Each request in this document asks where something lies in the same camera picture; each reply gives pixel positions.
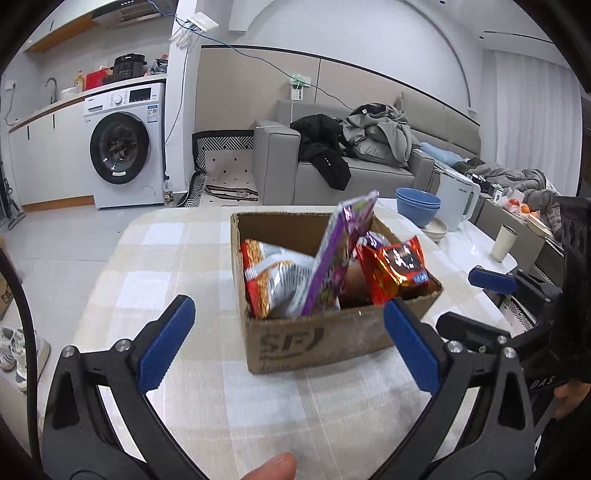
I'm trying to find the grey sofa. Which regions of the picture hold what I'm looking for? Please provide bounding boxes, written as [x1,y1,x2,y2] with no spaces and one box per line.
[253,90,483,208]

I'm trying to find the blue bowl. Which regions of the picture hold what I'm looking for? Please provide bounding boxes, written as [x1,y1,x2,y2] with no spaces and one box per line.
[396,187,441,208]
[397,198,440,228]

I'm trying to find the large cardboard box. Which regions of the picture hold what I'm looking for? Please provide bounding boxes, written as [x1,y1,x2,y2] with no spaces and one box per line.
[230,210,444,376]

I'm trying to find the white sneaker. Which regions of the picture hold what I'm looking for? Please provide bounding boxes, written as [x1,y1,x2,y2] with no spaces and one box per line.
[0,327,24,372]
[14,330,51,393]

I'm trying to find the white curtain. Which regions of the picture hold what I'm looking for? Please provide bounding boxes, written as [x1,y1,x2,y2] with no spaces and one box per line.
[489,48,585,185]

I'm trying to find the steel range hood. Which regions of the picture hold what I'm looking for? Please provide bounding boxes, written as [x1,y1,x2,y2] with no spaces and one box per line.
[92,0,162,29]

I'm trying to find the cream tall cup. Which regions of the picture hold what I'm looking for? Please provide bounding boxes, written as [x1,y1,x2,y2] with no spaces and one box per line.
[489,224,518,262]

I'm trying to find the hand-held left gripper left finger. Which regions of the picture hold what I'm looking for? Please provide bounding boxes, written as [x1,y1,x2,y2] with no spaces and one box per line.
[41,294,206,480]

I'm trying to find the white base cabinet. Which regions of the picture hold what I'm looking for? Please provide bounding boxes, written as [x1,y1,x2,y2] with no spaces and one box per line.
[8,97,98,206]

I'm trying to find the black pressure cooker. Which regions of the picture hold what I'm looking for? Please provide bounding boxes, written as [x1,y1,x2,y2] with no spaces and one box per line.
[113,54,147,80]

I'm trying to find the grey blanket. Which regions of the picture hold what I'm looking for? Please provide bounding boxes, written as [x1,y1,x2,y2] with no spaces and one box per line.
[466,161,561,232]

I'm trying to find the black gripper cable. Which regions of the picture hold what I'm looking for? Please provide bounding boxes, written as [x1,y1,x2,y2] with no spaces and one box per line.
[0,249,42,467]

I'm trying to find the white wall socket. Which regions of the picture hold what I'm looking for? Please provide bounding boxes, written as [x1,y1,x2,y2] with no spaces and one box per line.
[288,74,311,100]

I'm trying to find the black jacket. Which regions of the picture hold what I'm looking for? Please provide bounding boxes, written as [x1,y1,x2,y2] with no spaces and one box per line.
[290,114,352,191]

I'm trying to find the person's right hand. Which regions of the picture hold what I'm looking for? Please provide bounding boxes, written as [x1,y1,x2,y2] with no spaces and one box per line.
[554,381,591,420]

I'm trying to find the light blue cloth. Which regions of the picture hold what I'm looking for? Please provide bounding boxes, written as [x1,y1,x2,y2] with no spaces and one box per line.
[420,142,462,167]

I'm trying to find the person's left hand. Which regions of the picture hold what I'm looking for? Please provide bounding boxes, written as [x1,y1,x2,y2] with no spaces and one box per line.
[240,452,297,480]

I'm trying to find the red dark printed snack packet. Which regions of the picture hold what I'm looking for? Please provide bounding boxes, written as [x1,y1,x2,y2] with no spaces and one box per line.
[358,235,431,306]

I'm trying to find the grey side cabinet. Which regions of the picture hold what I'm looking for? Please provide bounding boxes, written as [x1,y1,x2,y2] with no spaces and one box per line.
[475,194,566,287]

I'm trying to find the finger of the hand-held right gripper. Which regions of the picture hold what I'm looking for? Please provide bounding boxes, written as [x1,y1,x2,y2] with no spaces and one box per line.
[468,266,562,306]
[435,311,556,354]

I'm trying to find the purple candy bag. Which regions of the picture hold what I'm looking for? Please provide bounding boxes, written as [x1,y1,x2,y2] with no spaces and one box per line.
[301,191,380,318]

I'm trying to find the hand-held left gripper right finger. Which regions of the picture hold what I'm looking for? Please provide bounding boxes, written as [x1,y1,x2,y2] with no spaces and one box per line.
[369,296,540,480]

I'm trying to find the white wall cabinet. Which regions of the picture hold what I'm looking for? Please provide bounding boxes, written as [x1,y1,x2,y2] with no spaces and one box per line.
[23,0,114,52]

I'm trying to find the white router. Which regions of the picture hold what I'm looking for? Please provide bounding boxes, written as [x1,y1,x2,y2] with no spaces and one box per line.
[171,14,219,49]

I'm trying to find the white washing machine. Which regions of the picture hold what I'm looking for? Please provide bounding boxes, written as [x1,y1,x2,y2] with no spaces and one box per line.
[83,82,168,209]

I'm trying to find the beige bowl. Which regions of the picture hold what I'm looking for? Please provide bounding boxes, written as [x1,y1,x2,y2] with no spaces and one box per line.
[526,215,555,238]

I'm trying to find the red white noodle snack bag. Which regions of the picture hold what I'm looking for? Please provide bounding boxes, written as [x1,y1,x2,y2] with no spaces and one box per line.
[240,239,317,320]

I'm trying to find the beige checked tablecloth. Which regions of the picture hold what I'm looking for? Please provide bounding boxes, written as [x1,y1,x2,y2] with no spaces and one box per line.
[41,203,513,480]

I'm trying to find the white electric kettle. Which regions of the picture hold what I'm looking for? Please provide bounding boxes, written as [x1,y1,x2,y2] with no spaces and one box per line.
[436,168,481,233]

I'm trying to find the small brown cardboard box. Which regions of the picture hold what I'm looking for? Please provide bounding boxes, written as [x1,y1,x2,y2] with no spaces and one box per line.
[0,276,14,320]

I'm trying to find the red box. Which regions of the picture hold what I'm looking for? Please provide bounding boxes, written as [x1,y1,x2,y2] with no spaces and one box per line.
[85,68,114,90]

